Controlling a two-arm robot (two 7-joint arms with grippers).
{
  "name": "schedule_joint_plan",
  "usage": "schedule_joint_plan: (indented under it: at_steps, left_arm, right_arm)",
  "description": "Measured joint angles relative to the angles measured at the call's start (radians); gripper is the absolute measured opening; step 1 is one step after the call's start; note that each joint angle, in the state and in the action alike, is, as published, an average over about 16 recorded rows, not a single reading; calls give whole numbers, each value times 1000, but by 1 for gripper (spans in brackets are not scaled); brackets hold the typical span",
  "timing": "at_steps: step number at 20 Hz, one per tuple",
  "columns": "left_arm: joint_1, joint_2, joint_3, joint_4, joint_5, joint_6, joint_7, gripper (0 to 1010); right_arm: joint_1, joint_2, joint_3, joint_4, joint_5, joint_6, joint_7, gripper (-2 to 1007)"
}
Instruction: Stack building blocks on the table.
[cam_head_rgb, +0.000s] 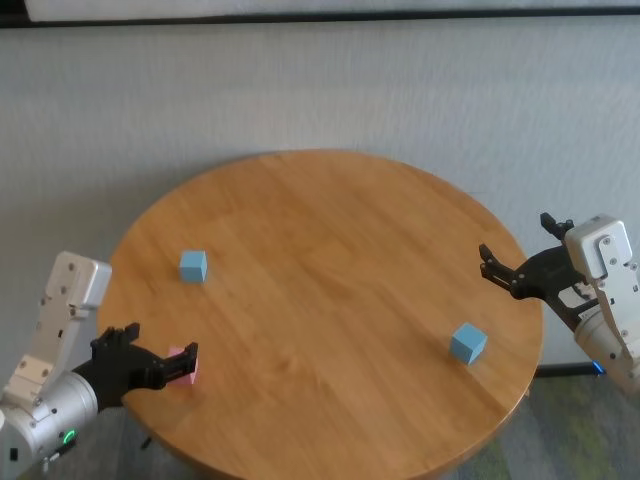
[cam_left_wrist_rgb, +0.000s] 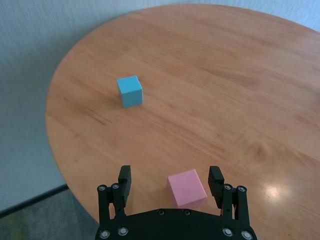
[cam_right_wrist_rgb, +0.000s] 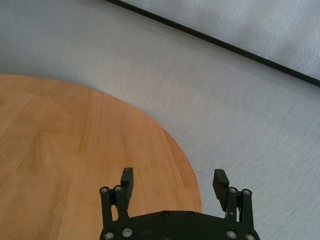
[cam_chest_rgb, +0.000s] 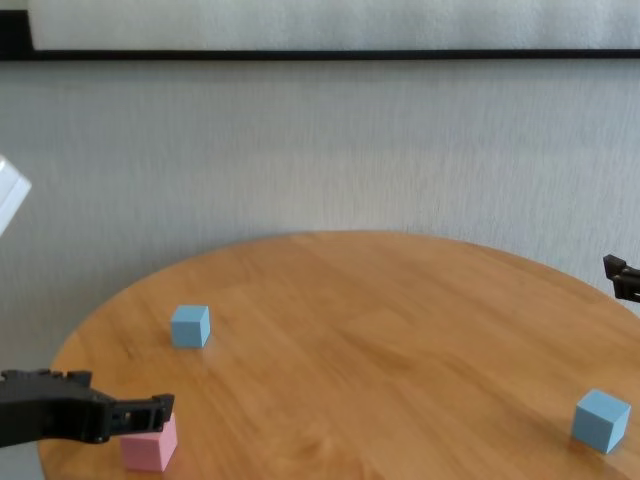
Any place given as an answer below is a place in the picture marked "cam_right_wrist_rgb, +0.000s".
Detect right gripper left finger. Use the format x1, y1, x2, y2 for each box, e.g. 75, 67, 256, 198
99, 167, 135, 222

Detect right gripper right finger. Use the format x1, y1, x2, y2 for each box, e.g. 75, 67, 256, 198
212, 169, 255, 223

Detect black wall trim strip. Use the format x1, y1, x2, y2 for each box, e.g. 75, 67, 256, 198
104, 0, 320, 88

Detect white foam wall panel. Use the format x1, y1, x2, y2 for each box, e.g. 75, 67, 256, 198
119, 0, 320, 81

